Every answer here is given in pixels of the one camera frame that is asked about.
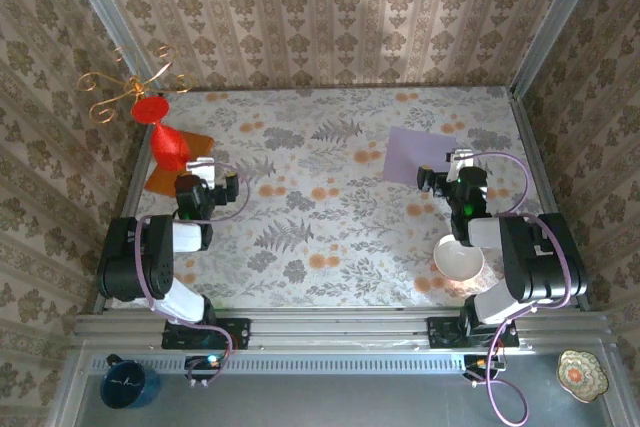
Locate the lilac cloth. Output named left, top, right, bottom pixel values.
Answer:
left=381, top=126, right=459, bottom=188

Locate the orange wooden board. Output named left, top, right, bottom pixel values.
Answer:
left=143, top=129, right=216, bottom=195

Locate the red plastic goblet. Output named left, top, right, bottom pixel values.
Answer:
left=130, top=95, right=192, bottom=173

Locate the white ceramic bowl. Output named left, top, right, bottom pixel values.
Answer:
left=432, top=235, right=485, bottom=281

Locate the floral patterned tablecloth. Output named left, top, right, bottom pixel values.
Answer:
left=110, top=86, right=575, bottom=311

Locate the small black controller board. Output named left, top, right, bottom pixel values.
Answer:
left=183, top=354, right=227, bottom=388
left=462, top=354, right=507, bottom=389

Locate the dark blue mug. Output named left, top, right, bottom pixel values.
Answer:
left=99, top=354, right=162, bottom=410

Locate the ornate scalloped small dish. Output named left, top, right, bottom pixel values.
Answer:
left=557, top=349, right=610, bottom=404

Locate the grey metal shelf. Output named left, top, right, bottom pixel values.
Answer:
left=52, top=346, right=634, bottom=427

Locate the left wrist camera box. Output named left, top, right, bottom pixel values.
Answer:
left=184, top=157, right=218, bottom=184

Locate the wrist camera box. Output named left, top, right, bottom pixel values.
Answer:
left=184, top=157, right=218, bottom=184
left=446, top=148, right=475, bottom=176

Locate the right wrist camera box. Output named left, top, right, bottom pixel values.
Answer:
left=446, top=148, right=475, bottom=176

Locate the aluminium table side rail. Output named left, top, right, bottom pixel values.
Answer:
left=92, top=121, right=156, bottom=313
left=509, top=86, right=592, bottom=313

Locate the gold wire scroll stand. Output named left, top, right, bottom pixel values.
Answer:
left=77, top=44, right=196, bottom=124

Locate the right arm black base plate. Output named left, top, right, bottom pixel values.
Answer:
left=427, top=315, right=521, bottom=349

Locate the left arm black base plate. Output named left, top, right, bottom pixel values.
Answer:
left=160, top=317, right=252, bottom=351

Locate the aluminium front frame rail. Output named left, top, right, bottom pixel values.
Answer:
left=71, top=305, right=615, bottom=354

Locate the slotted grey cable duct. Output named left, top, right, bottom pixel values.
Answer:
left=89, top=354, right=501, bottom=373

